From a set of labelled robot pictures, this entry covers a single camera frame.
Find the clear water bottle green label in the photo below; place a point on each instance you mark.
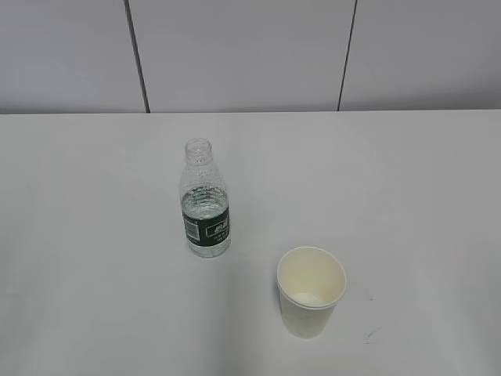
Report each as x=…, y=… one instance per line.
x=204, y=201

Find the white paper cup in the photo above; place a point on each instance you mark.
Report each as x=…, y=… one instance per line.
x=310, y=282

